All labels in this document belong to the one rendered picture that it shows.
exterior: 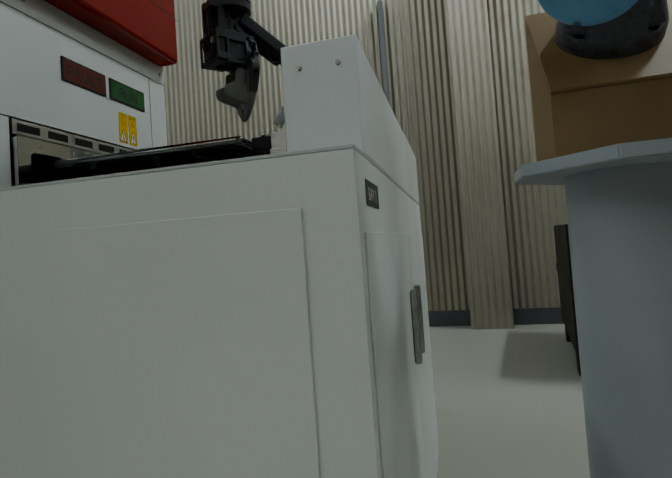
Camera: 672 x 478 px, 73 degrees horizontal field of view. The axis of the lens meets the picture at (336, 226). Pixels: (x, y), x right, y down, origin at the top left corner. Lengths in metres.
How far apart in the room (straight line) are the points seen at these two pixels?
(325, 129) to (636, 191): 0.45
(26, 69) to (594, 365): 1.07
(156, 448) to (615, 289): 0.63
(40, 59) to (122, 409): 0.69
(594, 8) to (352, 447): 0.55
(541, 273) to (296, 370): 3.38
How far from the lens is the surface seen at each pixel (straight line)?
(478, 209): 3.58
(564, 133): 0.75
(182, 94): 4.66
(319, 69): 0.57
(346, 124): 0.54
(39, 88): 1.04
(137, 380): 0.59
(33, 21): 1.08
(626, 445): 0.82
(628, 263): 0.76
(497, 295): 3.61
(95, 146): 1.10
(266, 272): 0.49
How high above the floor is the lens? 0.72
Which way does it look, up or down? 2 degrees up
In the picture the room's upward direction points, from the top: 4 degrees counter-clockwise
